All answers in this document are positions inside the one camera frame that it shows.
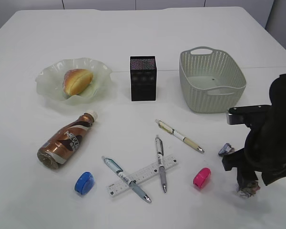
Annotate grey pen with clip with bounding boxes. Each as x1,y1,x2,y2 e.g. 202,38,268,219
155,135,167,193

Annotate blue pencil sharpener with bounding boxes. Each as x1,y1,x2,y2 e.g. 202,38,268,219
74,171,95,195

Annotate brown coffee bottle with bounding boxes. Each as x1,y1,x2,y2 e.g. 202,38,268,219
37,110,98,169

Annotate black mesh pen holder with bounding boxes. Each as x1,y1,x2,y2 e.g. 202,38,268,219
130,56,157,101

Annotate large paper ball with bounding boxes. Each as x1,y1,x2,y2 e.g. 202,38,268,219
237,181,260,198

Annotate white plastic ruler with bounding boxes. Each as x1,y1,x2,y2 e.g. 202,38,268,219
106,155,181,198

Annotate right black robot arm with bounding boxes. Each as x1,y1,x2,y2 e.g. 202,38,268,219
219,73,286,195

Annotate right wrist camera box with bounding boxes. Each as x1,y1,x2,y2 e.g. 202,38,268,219
226,104,271,128

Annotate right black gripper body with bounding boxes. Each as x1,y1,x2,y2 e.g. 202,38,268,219
222,112,286,173

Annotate small paper ball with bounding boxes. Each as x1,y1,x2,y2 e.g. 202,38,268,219
218,143,235,157

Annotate orange bread roll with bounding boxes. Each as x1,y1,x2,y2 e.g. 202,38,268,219
62,69,93,96

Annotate grey-green plastic basket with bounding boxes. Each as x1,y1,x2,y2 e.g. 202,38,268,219
179,46,246,113

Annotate beige and white pen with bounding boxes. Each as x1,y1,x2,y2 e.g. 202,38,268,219
155,119,204,154

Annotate green wavy glass plate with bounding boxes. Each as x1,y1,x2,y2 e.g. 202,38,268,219
35,57,112,105

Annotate pink pencil sharpener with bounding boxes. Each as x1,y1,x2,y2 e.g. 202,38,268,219
193,167,212,190

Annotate blue-grey pen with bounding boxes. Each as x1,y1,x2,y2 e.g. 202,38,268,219
102,156,152,203

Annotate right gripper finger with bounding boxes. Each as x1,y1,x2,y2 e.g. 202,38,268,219
262,170,286,186
237,167,258,189

